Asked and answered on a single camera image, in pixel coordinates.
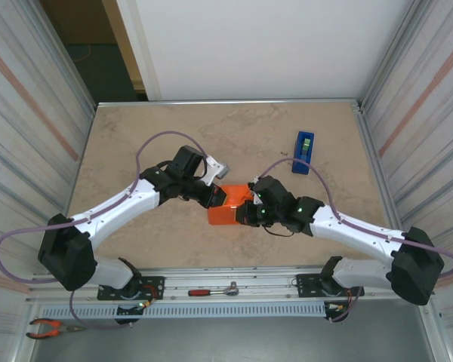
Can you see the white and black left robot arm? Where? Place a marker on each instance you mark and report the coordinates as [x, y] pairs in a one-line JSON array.
[[117, 211]]

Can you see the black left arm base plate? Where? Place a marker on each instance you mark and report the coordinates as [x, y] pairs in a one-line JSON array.
[[155, 286]]

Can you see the thin aluminium frame rail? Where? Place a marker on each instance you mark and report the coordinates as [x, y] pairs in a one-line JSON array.
[[230, 102]]

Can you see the orange cloth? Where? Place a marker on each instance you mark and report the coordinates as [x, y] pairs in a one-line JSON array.
[[226, 215]]

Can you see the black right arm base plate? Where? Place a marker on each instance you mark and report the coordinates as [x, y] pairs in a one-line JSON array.
[[306, 286]]

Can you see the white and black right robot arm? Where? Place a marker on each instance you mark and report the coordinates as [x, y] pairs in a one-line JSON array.
[[347, 230]]

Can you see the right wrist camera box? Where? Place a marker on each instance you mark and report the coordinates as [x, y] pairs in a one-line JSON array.
[[253, 186]]

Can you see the white door frame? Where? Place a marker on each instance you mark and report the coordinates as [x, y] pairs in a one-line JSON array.
[[136, 49]]

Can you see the blue tape dispenser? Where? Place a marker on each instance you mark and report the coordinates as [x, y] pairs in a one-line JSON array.
[[301, 160]]

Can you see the wide aluminium frame rail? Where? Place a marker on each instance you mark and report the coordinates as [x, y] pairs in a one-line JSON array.
[[268, 281]]

